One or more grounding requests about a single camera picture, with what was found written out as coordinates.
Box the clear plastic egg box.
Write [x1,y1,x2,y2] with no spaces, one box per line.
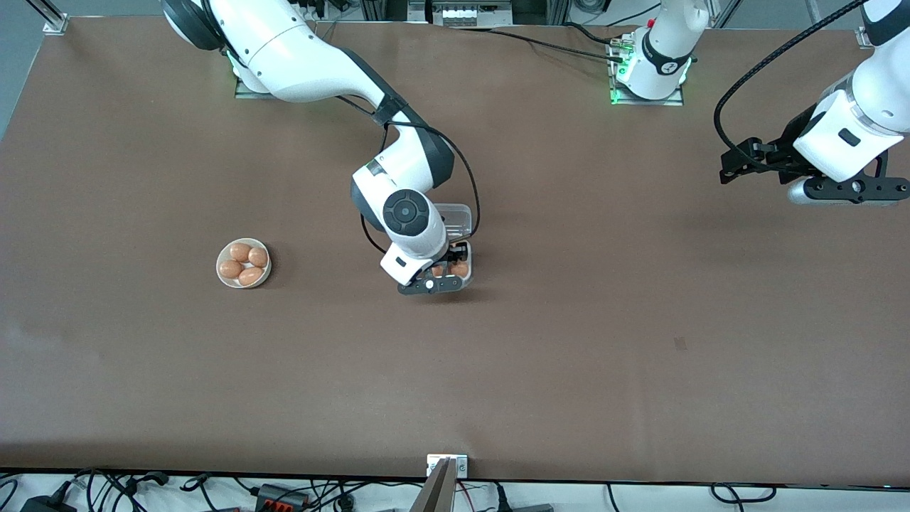
[425,204,476,289]

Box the white round bowl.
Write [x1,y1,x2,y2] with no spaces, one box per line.
[215,238,272,289]

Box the aluminium profile bar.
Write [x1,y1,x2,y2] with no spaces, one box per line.
[409,457,457,512]

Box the white power strip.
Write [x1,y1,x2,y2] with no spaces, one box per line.
[430,0,514,28]

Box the black orange power adapter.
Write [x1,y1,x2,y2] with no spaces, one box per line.
[255,484,311,511]

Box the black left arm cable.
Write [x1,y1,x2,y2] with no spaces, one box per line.
[713,0,872,168]

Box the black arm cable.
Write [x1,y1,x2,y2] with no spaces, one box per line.
[334,92,482,257]
[713,0,872,168]

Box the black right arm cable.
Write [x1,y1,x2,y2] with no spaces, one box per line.
[334,92,482,257]

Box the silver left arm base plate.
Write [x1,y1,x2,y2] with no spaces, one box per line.
[609,32,685,107]

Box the silver metal bracket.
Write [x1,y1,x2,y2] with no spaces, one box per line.
[427,454,469,478]

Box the black cable on table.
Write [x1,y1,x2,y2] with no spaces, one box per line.
[451,23,628,65]

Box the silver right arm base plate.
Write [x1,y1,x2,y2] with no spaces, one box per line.
[233,50,285,100]

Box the black looped floor cable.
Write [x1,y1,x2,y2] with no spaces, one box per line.
[711,484,777,505]

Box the black cable with plug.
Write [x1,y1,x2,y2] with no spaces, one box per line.
[124,471,171,493]

